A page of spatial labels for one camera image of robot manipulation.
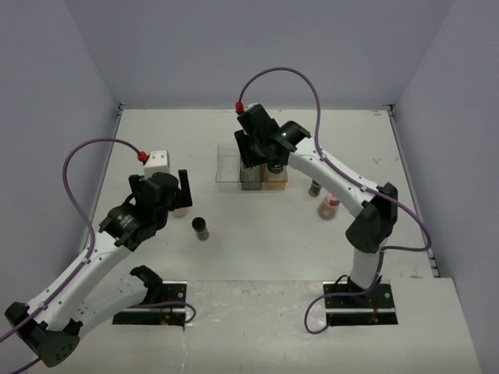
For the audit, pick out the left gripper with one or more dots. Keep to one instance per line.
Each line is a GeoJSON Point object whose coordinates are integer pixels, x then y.
{"type": "Point", "coordinates": [182, 198]}

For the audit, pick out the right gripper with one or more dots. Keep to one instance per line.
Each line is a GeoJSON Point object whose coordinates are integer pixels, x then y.
{"type": "Point", "coordinates": [249, 158]}

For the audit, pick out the bottle with yellow cap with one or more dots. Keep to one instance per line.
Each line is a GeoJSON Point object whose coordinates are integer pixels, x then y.
{"type": "Point", "coordinates": [180, 212]}

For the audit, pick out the brown bottle black spout cap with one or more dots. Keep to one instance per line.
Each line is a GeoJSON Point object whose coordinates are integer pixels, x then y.
{"type": "Point", "coordinates": [275, 168]}

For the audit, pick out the spice jar black cap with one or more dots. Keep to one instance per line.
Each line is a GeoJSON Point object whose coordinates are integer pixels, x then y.
{"type": "Point", "coordinates": [314, 189]}
{"type": "Point", "coordinates": [200, 227]}

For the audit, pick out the bottle with pink cap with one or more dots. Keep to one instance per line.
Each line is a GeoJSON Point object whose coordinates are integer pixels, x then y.
{"type": "Point", "coordinates": [328, 208]}

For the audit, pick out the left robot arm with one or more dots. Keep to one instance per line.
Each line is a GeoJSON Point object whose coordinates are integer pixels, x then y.
{"type": "Point", "coordinates": [53, 323]}

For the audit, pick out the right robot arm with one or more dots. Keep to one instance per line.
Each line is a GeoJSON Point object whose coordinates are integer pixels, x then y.
{"type": "Point", "coordinates": [373, 208]}

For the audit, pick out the clear plastic bin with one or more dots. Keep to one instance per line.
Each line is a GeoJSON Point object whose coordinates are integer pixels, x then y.
{"type": "Point", "coordinates": [228, 163]}

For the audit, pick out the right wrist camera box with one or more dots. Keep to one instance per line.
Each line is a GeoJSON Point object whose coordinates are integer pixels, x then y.
{"type": "Point", "coordinates": [241, 108]}

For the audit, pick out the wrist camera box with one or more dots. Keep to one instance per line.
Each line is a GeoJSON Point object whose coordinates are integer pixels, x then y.
{"type": "Point", "coordinates": [241, 108]}
{"type": "Point", "coordinates": [158, 161]}

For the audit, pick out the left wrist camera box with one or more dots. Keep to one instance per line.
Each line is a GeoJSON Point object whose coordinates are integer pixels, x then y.
{"type": "Point", "coordinates": [158, 161]}

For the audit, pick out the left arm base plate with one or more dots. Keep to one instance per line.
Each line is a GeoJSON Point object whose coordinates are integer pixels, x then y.
{"type": "Point", "coordinates": [170, 294]}

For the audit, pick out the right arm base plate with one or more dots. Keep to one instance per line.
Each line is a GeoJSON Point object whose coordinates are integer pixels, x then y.
{"type": "Point", "coordinates": [381, 296]}

